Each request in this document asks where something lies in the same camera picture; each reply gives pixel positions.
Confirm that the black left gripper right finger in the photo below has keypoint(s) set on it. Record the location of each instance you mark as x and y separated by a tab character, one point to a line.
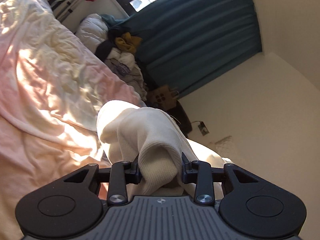
199	173

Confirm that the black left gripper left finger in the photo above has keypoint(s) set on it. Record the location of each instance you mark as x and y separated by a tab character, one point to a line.
122	173

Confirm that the cream white hoodie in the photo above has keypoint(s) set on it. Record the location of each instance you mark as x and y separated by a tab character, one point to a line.
150	136

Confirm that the white folding stand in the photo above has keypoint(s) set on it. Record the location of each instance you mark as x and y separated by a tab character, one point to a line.
75	0

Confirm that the quilted cream headboard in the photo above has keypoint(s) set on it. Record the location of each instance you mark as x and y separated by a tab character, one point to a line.
225	146

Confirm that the black bedside bin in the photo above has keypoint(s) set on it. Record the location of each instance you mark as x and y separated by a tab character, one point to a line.
181	118

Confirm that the brown paper bag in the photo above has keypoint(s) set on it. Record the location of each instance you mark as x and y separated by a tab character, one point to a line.
164	97

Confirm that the grey beige garment pile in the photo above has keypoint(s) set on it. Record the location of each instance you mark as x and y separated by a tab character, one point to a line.
135	79

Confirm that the white garment purple print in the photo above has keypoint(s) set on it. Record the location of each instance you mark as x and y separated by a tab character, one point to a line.
120	62

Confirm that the pastel tie-dye duvet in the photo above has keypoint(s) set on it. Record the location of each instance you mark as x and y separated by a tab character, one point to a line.
52	88

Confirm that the black garment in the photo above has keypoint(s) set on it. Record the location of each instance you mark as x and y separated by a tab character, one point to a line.
104	49

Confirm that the mustard yellow garment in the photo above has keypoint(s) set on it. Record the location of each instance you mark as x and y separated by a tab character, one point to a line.
128	43

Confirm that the teal curtain right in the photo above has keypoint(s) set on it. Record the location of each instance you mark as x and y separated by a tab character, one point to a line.
188	43

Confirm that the wall power socket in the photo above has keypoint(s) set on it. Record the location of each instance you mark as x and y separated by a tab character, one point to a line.
203	129

